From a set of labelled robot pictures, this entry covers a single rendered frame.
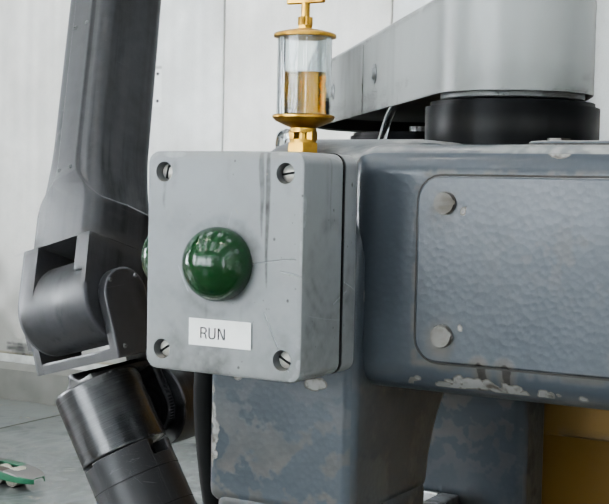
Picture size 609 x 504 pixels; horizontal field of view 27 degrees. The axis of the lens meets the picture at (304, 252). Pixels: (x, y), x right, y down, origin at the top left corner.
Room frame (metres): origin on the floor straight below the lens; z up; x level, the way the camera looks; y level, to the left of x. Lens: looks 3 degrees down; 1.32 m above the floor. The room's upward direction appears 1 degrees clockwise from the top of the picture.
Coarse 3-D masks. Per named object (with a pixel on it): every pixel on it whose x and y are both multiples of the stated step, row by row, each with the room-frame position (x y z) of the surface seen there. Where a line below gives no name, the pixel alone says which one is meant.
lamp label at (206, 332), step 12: (192, 324) 0.51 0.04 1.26; (204, 324) 0.50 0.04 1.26; (216, 324) 0.50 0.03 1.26; (228, 324) 0.50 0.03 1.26; (240, 324) 0.50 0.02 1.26; (192, 336) 0.51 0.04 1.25; (204, 336) 0.50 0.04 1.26; (216, 336) 0.50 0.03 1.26; (228, 336) 0.50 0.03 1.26; (240, 336) 0.50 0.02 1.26; (240, 348) 0.50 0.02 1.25
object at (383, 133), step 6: (390, 108) 0.84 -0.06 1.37; (396, 108) 0.84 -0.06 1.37; (390, 114) 0.84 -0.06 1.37; (384, 120) 0.84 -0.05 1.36; (390, 120) 0.84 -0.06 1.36; (384, 126) 0.84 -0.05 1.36; (282, 132) 0.67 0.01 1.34; (288, 132) 0.66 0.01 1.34; (384, 132) 0.83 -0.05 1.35; (276, 138) 0.68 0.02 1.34; (282, 138) 0.67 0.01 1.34; (288, 138) 0.66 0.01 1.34; (378, 138) 0.83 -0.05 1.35; (384, 138) 0.83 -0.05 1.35; (276, 144) 0.68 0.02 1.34
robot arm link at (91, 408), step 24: (144, 360) 0.82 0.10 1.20; (72, 384) 0.79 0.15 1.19; (96, 384) 0.78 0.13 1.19; (120, 384) 0.78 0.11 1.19; (144, 384) 0.80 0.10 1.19; (72, 408) 0.78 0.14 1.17; (96, 408) 0.77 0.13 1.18; (120, 408) 0.78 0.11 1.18; (144, 408) 0.79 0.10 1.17; (168, 408) 0.82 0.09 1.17; (72, 432) 0.78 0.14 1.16; (96, 432) 0.77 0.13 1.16; (120, 432) 0.77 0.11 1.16; (144, 432) 0.78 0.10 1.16; (96, 456) 0.77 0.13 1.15
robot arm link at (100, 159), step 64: (128, 0) 0.87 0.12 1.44; (64, 64) 0.87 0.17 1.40; (128, 64) 0.86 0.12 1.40; (64, 128) 0.84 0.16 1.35; (128, 128) 0.84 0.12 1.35; (64, 192) 0.81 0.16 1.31; (128, 192) 0.82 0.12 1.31; (64, 256) 0.83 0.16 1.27; (128, 256) 0.80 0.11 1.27; (64, 320) 0.78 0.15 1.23
